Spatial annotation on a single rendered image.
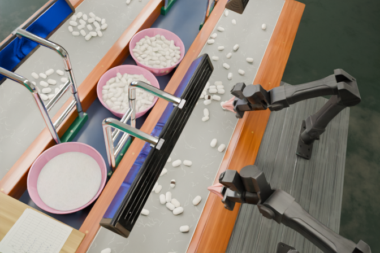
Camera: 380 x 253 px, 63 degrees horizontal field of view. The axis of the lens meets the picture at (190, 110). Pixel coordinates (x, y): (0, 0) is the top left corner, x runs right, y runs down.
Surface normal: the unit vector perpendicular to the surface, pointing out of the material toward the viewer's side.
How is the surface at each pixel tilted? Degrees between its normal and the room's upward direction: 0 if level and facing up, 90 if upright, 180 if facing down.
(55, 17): 58
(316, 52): 0
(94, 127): 0
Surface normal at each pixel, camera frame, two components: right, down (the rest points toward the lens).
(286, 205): -0.07, -0.72
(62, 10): 0.85, 0.06
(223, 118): 0.15, -0.53
